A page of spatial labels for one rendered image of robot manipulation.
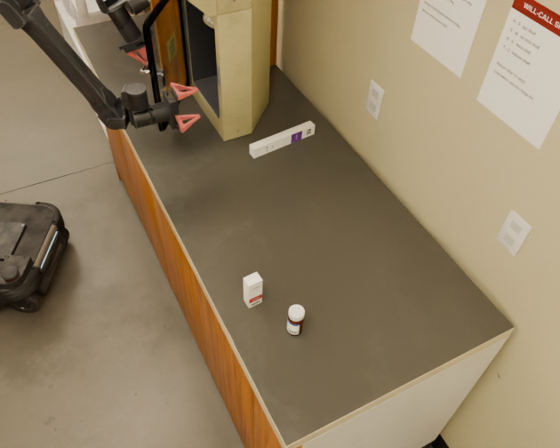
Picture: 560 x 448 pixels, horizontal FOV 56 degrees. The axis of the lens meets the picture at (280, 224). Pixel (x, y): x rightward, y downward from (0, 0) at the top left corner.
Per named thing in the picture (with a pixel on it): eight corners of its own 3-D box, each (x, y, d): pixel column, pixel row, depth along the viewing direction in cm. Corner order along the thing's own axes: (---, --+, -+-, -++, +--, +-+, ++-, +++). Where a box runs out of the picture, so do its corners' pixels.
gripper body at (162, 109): (175, 100, 153) (150, 107, 150) (179, 129, 160) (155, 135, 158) (167, 88, 156) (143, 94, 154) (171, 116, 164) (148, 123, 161)
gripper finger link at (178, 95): (201, 89, 154) (171, 96, 151) (203, 108, 159) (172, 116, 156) (193, 76, 158) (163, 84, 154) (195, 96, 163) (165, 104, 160)
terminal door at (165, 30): (189, 84, 203) (178, -20, 173) (162, 133, 183) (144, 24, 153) (187, 84, 203) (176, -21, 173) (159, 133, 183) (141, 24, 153)
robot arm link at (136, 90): (115, 110, 159) (107, 128, 153) (108, 76, 151) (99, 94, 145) (155, 113, 159) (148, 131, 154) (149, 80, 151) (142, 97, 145)
